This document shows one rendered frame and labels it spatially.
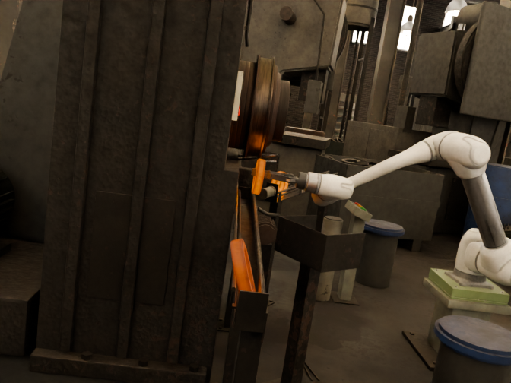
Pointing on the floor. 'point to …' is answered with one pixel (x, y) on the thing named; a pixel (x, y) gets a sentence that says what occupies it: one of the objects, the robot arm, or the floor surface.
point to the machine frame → (139, 189)
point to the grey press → (461, 94)
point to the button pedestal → (344, 291)
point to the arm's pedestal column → (428, 353)
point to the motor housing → (267, 233)
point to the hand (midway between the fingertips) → (259, 172)
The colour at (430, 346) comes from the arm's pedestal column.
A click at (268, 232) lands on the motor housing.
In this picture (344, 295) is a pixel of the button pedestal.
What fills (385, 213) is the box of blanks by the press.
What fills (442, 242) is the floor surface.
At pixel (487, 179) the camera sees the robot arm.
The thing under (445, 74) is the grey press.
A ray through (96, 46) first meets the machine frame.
